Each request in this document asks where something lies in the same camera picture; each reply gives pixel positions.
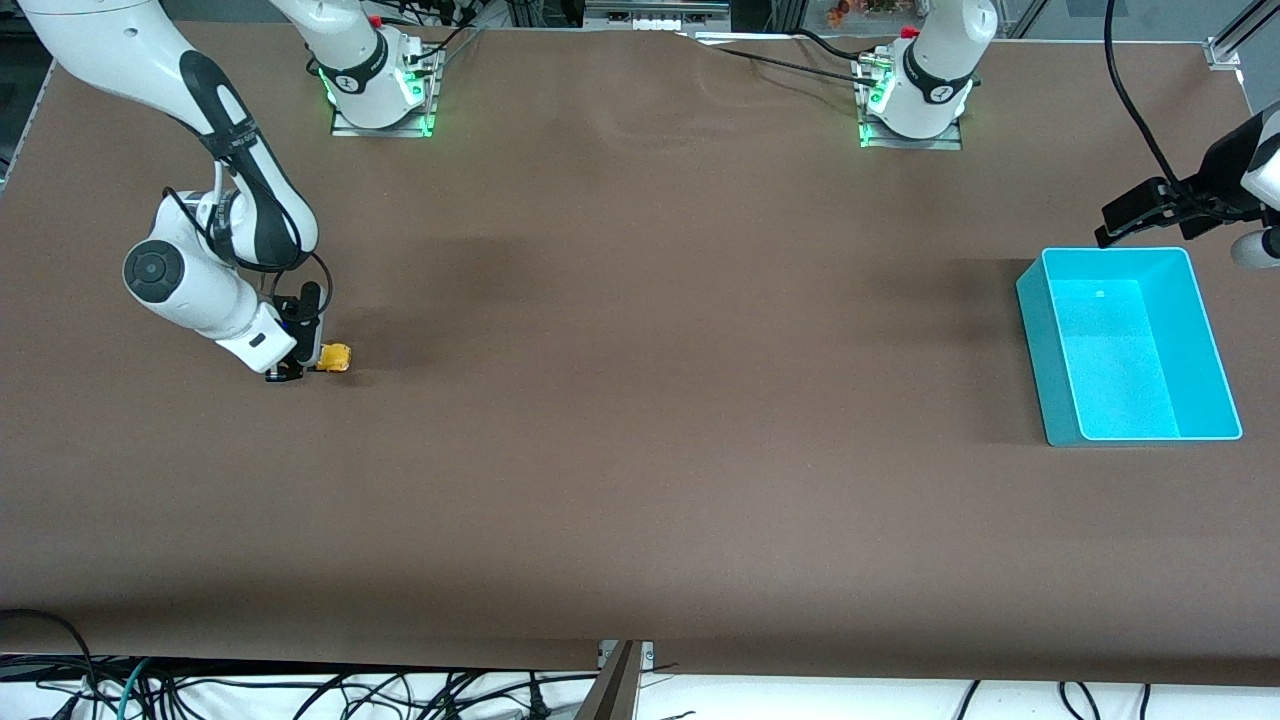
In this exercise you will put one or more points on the yellow beetle toy car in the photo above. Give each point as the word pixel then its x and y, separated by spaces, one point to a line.
pixel 337 357

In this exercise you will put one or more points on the white power strip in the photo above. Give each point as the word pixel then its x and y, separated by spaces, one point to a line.
pixel 655 25

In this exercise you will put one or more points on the teal plastic bin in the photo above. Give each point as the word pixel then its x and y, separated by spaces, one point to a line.
pixel 1130 380

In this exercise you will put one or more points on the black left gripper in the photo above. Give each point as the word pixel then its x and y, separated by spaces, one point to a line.
pixel 1216 178

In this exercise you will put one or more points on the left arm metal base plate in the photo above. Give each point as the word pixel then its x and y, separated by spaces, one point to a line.
pixel 900 145

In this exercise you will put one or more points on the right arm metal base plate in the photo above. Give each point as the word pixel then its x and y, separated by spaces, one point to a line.
pixel 428 110

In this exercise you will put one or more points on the orange background items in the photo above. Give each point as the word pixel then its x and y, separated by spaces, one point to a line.
pixel 838 12

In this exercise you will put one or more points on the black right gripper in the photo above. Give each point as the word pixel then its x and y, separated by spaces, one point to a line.
pixel 309 318

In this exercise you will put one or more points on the brown table cover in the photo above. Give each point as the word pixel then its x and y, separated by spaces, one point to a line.
pixel 700 500

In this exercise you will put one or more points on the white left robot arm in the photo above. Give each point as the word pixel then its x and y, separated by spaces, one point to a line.
pixel 940 60

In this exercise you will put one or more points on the aluminium profile post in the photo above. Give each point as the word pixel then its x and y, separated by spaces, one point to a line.
pixel 615 695

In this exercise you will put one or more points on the aluminium frame rail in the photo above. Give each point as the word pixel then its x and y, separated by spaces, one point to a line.
pixel 660 8

